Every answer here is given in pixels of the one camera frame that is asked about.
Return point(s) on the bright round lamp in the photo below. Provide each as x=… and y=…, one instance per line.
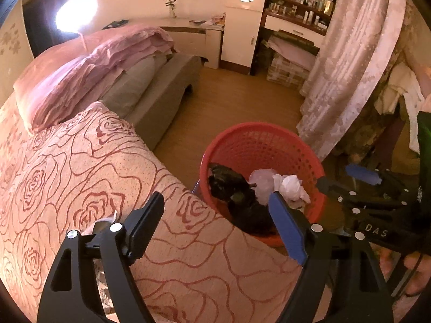
x=75, y=10

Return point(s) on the low white desk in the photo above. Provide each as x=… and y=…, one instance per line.
x=188, y=40

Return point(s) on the person's right hand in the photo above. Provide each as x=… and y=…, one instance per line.
x=417, y=272

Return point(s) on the dresser with cosmetics shelf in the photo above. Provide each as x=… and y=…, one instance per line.
x=293, y=25

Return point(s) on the olive patterned cloth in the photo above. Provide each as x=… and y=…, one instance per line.
x=370, y=131

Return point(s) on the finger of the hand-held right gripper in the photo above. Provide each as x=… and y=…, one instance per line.
x=331, y=186
x=362, y=173

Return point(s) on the pale lace curtain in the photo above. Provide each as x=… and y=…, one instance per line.
x=340, y=74

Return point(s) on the crumpled white paper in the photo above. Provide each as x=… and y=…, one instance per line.
x=289, y=185

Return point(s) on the white garment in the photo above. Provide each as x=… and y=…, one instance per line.
x=410, y=97

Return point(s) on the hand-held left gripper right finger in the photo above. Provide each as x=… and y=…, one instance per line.
x=289, y=225

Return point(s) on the pile of papers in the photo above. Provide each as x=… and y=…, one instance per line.
x=215, y=22

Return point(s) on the pink pillow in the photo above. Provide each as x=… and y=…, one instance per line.
x=50, y=97

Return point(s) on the stack of clear storage boxes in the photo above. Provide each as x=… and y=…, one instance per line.
x=286, y=70

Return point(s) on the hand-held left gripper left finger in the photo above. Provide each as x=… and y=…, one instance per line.
x=144, y=228

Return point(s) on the pink rose-patterned bedspread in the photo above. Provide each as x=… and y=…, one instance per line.
x=67, y=181

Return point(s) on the red plastic basket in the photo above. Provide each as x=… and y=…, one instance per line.
x=262, y=148

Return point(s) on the green cloth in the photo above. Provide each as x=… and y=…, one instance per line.
x=425, y=134

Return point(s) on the white floral wardrobe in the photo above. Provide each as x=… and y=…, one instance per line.
x=11, y=37

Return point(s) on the pink duvet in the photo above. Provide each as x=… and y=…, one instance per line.
x=134, y=40

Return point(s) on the rose in vase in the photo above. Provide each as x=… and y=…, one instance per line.
x=170, y=3

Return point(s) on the black plastic bag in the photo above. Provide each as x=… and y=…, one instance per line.
x=242, y=208

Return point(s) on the white cabinet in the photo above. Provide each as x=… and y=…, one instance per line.
x=239, y=33

